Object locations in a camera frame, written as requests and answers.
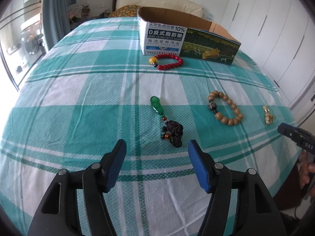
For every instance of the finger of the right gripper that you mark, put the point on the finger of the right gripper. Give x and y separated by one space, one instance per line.
289 131

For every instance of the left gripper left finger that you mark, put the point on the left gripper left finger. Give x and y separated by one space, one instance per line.
74 199

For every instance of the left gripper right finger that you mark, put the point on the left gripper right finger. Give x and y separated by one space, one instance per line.
240 203

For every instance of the gold pixiu charm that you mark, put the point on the gold pixiu charm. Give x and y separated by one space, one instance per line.
268 117

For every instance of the person's right hand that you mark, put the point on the person's right hand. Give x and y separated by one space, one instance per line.
307 174

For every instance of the white wardrobe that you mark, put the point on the white wardrobe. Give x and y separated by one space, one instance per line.
279 36

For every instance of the teal plaid bedsheet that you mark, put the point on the teal plaid bedsheet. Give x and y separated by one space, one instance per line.
96 87

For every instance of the open cardboard box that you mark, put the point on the open cardboard box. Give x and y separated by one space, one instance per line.
166 31

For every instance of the washing machine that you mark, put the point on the washing machine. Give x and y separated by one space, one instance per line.
32 40

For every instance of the cream padded headboard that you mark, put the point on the cream padded headboard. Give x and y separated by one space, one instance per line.
179 5

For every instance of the clothes pile on chair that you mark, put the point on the clothes pile on chair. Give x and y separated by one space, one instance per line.
77 14

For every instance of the teal curtain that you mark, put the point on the teal curtain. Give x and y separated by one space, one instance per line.
55 20

